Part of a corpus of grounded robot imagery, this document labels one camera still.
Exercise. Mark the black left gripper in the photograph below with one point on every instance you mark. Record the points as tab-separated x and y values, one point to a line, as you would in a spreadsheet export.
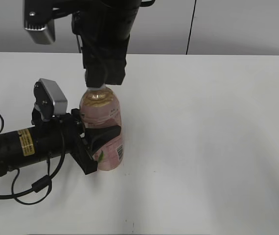
62	134

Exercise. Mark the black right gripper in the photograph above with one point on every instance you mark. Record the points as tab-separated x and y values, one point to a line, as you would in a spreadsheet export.
105	35

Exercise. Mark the pink oolong tea bottle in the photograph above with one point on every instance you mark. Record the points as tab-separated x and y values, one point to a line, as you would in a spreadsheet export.
100	108

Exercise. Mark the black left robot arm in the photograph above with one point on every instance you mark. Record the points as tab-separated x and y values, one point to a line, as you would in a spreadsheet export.
17	150

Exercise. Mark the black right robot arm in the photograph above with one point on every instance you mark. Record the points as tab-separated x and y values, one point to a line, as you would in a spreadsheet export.
133	5

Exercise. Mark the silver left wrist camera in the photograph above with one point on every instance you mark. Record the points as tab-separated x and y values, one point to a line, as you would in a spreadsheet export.
50	101

